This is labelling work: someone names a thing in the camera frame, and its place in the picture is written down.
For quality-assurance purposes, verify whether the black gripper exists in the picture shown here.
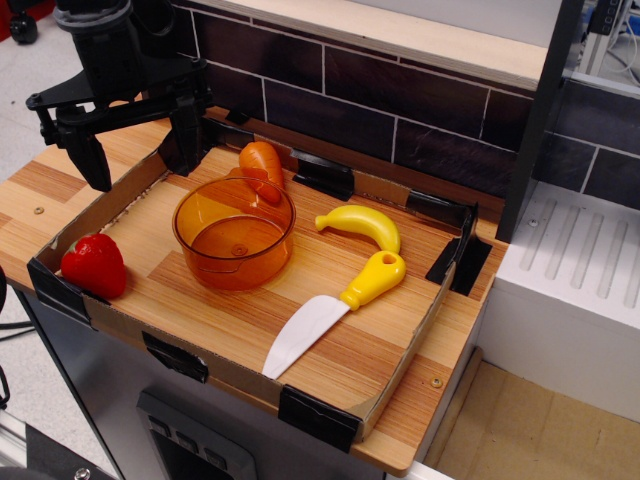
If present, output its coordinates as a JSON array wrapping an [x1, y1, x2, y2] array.
[[26, 18, 210, 192]]

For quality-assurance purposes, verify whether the yellow toy banana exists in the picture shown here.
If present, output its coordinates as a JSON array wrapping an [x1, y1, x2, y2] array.
[[314, 205, 401, 253]]

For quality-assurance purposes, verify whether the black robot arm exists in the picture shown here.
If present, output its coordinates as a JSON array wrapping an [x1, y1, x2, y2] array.
[[26, 1, 212, 192]]

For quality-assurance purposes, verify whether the cardboard fence with black tape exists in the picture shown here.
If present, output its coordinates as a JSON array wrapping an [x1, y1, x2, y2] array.
[[28, 144, 495, 451]]

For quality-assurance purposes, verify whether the orange transparent plastic pot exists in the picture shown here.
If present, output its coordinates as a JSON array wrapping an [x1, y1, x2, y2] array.
[[172, 175, 296, 291]]

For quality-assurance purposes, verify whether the orange toy carrot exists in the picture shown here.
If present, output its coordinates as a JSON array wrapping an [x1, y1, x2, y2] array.
[[239, 141, 284, 203]]

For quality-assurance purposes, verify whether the red toy strawberry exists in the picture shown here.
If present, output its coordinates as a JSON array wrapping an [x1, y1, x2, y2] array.
[[61, 233, 127, 299]]

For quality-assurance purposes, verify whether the black oven control panel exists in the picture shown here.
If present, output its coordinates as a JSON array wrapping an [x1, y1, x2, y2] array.
[[137, 392, 258, 479]]

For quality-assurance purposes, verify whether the white toy sink drainboard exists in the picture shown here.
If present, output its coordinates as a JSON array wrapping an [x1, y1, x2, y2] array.
[[478, 182, 639, 421]]

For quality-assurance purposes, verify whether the toy knife yellow handle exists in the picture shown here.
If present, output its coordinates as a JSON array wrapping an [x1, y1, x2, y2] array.
[[261, 251, 406, 380]]

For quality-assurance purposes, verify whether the wooden shelf with dark post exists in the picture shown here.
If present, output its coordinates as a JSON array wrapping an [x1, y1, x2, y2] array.
[[176, 1, 561, 241]]

